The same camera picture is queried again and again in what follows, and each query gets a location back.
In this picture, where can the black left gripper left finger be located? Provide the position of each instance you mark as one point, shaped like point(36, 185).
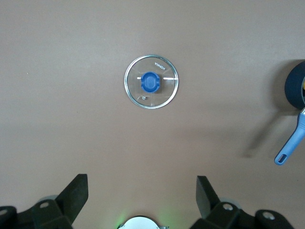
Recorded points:
point(71, 195)

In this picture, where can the yellow potato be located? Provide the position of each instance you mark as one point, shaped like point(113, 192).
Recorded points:
point(304, 86)

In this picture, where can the glass lid with blue knob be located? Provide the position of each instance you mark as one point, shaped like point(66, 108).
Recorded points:
point(150, 82)

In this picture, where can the brown table mat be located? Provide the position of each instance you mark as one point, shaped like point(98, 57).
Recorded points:
point(71, 95)

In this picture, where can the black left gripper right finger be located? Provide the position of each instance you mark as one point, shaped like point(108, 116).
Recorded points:
point(206, 198)

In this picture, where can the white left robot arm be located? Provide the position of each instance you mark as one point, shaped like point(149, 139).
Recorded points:
point(140, 224)

